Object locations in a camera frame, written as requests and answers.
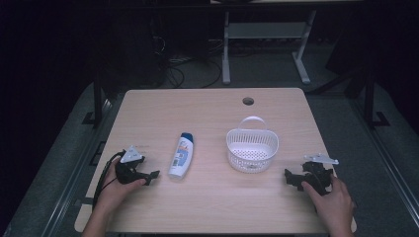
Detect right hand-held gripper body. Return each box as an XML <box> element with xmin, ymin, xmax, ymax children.
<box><xmin>300</xmin><ymin>152</ymin><xmax>340</xmax><ymax>198</ymax></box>

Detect white shampoo bottle blue cap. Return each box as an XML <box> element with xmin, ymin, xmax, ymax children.
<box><xmin>167</xmin><ymin>131</ymin><xmax>195</xmax><ymax>181</ymax></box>

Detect black floor cables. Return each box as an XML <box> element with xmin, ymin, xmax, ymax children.
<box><xmin>165</xmin><ymin>56</ymin><xmax>224</xmax><ymax>90</ymax></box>

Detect person's left hand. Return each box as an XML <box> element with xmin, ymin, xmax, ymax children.
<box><xmin>95</xmin><ymin>157</ymin><xmax>148</xmax><ymax>216</ymax></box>

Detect white metal desk frame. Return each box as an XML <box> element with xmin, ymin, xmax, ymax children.
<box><xmin>220</xmin><ymin>9</ymin><xmax>318</xmax><ymax>86</ymax></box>

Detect person's right hand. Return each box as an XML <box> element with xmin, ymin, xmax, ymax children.
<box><xmin>301</xmin><ymin>174</ymin><xmax>358</xmax><ymax>233</ymax></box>

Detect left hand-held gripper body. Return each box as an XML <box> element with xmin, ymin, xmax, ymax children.
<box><xmin>114</xmin><ymin>144</ymin><xmax>148</xmax><ymax>186</ymax></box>

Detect dark computer tower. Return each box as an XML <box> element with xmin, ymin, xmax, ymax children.
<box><xmin>118</xmin><ymin>13</ymin><xmax>167</xmax><ymax>88</ymax></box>

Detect white plastic basket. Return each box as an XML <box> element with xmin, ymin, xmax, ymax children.
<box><xmin>225</xmin><ymin>116</ymin><xmax>281</xmax><ymax>175</ymax></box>

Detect black metal stand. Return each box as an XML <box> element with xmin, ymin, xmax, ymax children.
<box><xmin>82</xmin><ymin>73</ymin><xmax>112</xmax><ymax>130</ymax></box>
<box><xmin>362</xmin><ymin>73</ymin><xmax>391</xmax><ymax>130</ymax></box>

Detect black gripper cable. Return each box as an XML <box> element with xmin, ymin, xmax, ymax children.
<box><xmin>92</xmin><ymin>150</ymin><xmax>126</xmax><ymax>209</ymax></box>

